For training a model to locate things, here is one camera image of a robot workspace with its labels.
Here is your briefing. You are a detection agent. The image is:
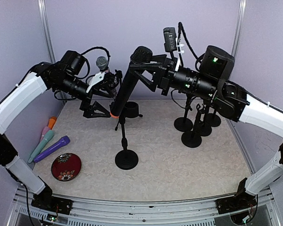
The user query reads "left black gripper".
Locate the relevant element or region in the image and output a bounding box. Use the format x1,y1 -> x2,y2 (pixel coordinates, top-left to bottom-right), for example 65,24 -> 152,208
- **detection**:
55,73 -> 115,118

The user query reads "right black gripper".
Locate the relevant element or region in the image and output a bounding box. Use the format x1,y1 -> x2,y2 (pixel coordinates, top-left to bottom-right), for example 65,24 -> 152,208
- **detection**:
130,52 -> 219,99

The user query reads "black microphone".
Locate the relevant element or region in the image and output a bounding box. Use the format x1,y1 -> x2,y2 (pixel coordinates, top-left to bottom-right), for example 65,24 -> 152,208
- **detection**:
110,46 -> 153,118

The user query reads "black tripod stand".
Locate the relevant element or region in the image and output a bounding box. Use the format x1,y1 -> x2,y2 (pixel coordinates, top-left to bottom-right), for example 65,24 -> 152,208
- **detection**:
108,69 -> 143,131

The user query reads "glitter silver-head microphone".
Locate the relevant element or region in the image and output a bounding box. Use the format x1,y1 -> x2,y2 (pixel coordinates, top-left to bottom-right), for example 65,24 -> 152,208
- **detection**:
96,56 -> 117,99

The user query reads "orange microphone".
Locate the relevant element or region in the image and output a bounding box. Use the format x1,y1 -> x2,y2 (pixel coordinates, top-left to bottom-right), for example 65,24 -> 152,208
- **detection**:
48,116 -> 57,129

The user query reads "purple-head microphone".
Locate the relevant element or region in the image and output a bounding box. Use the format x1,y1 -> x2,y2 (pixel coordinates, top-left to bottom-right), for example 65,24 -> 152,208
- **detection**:
33,136 -> 70,163

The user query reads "teal microphone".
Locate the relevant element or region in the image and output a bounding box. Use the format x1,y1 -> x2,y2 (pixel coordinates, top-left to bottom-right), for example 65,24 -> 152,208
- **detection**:
28,130 -> 54,163

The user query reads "pink microphone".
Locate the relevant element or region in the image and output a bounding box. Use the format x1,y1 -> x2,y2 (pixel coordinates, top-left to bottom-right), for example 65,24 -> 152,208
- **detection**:
40,126 -> 50,141

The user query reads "black stand of purple microphone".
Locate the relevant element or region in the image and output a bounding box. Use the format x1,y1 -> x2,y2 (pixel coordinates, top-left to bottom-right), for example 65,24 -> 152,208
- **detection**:
174,95 -> 193,132

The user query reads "black stand of orange microphone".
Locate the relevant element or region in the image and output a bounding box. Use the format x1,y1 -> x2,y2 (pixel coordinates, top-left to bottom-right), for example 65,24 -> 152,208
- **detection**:
205,109 -> 221,127

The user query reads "black stand of pink microphone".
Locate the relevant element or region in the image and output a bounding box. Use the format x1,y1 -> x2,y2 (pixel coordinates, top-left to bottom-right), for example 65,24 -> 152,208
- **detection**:
196,104 -> 212,137

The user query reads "black stand of teal microphone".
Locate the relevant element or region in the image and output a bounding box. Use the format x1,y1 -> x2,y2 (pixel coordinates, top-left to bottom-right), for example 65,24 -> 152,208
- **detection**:
181,104 -> 202,148

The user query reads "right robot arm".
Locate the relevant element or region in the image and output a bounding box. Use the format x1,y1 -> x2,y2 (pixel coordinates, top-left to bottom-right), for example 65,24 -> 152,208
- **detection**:
129,45 -> 283,209

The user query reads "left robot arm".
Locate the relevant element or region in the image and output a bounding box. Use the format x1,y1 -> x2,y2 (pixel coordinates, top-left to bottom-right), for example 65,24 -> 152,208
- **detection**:
0,50 -> 114,210

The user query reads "red floral plate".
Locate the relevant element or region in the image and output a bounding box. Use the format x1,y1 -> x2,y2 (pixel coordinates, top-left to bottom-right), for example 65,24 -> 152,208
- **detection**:
51,153 -> 82,182

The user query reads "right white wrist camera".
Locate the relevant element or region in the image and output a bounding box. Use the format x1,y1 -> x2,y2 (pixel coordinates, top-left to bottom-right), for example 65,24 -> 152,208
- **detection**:
163,27 -> 184,71

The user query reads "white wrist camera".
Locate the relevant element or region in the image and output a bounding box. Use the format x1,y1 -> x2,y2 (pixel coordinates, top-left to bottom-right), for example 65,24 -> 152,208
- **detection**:
163,27 -> 184,71
86,72 -> 105,93

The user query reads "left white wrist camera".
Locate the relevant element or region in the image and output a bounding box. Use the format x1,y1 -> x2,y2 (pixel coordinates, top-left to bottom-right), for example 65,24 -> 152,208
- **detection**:
86,72 -> 105,93

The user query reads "right aluminium frame post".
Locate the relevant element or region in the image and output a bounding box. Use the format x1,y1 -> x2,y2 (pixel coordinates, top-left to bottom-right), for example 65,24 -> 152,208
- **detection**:
225,0 -> 247,59

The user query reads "aluminium frame post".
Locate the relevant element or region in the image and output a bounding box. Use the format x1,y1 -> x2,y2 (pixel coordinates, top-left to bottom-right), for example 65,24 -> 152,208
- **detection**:
225,0 -> 247,59
37,0 -> 68,103

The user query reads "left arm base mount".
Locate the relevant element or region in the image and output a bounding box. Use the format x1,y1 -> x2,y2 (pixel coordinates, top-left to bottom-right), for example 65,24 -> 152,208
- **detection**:
31,196 -> 73,215

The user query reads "left aluminium frame post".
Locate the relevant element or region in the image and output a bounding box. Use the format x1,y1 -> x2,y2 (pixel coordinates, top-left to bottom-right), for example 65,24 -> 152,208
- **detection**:
37,0 -> 68,103

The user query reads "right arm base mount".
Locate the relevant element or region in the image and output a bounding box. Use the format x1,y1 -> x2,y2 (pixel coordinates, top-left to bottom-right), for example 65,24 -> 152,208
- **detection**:
216,196 -> 258,214

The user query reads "front aluminium rail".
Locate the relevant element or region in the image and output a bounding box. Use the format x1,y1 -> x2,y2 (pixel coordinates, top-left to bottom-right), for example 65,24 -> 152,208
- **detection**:
6,188 -> 283,226

